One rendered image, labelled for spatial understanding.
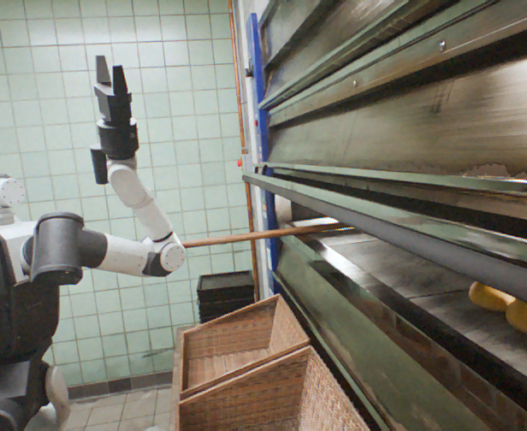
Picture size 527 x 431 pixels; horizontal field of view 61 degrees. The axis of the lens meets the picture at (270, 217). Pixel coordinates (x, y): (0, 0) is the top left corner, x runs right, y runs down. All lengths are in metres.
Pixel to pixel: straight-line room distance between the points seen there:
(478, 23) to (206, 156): 2.45
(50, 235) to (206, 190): 1.97
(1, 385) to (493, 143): 1.12
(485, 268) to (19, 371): 1.07
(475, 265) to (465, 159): 0.26
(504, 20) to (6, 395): 1.19
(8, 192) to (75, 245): 0.25
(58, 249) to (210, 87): 2.09
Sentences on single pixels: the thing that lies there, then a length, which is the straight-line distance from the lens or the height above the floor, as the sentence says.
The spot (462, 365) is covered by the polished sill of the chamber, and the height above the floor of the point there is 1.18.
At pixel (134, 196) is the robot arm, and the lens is 1.14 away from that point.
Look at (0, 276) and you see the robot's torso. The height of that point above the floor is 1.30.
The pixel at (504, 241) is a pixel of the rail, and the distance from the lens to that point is 0.40.
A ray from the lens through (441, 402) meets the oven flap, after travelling 0.91.
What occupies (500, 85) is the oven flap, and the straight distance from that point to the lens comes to 0.65.
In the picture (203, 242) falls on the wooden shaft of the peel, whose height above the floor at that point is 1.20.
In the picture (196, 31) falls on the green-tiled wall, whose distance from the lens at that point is 3.07.
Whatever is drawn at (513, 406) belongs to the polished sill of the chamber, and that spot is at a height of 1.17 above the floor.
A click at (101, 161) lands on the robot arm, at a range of 1.15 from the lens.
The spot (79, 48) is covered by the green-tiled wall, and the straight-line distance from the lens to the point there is 3.10.
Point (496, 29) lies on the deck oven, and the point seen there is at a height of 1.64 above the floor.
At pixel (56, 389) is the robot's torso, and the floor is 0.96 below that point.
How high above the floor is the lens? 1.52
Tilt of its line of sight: 9 degrees down
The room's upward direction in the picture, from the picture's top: 5 degrees counter-clockwise
